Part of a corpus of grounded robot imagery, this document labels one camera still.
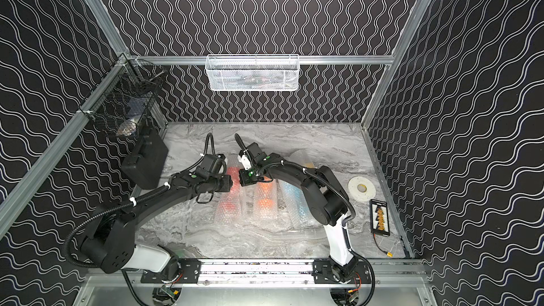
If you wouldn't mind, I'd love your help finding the white tape roll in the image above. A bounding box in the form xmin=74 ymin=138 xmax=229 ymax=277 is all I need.
xmin=348 ymin=177 xmax=376 ymax=203

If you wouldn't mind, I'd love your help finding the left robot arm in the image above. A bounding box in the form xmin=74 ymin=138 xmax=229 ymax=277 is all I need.
xmin=61 ymin=173 xmax=233 ymax=281

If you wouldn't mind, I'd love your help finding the charger cable with yellow plug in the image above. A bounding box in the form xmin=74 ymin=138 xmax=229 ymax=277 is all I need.
xmin=373 ymin=234 xmax=402 ymax=258

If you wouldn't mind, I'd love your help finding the bubble wrapped yellow glass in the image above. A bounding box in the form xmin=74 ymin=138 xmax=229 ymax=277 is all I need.
xmin=289 ymin=150 xmax=316 ymax=169

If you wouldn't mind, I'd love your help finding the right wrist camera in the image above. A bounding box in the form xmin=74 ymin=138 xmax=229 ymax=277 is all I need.
xmin=238 ymin=143 xmax=267 ymax=169

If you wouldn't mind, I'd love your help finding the black speaker box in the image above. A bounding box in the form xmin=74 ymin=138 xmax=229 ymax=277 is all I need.
xmin=121 ymin=128 xmax=169 ymax=190

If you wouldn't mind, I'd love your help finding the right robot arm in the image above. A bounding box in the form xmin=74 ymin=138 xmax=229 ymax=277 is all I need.
xmin=239 ymin=157 xmax=375 ymax=285

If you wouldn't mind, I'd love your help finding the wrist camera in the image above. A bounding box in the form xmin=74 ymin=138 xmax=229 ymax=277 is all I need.
xmin=195 ymin=154 xmax=227 ymax=179
xmin=238 ymin=143 xmax=267 ymax=169

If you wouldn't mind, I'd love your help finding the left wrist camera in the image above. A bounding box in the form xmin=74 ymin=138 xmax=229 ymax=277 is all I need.
xmin=195 ymin=154 xmax=227 ymax=179

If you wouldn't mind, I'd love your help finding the black wire mesh basket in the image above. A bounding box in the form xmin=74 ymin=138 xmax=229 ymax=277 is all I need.
xmin=83 ymin=59 xmax=167 ymax=140

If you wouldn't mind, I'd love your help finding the aluminium frame corner post left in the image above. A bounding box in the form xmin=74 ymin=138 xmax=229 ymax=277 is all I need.
xmin=84 ymin=0 xmax=130 ymax=56

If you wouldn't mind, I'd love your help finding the white wire mesh basket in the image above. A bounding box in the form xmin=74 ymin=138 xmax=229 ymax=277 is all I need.
xmin=205 ymin=54 xmax=300 ymax=92

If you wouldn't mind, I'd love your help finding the bubble wrapped blue glass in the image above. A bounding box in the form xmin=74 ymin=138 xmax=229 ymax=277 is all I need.
xmin=279 ymin=181 xmax=320 ymax=230

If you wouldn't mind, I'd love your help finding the bubble wrapped orange glass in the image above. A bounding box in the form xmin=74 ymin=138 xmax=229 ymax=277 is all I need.
xmin=253 ymin=181 xmax=279 ymax=223

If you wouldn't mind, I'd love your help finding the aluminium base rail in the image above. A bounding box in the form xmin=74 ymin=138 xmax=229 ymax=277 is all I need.
xmin=80 ymin=258 xmax=430 ymax=288

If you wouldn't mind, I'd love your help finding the black battery charger box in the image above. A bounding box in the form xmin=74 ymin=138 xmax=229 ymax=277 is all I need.
xmin=370 ymin=199 xmax=390 ymax=237

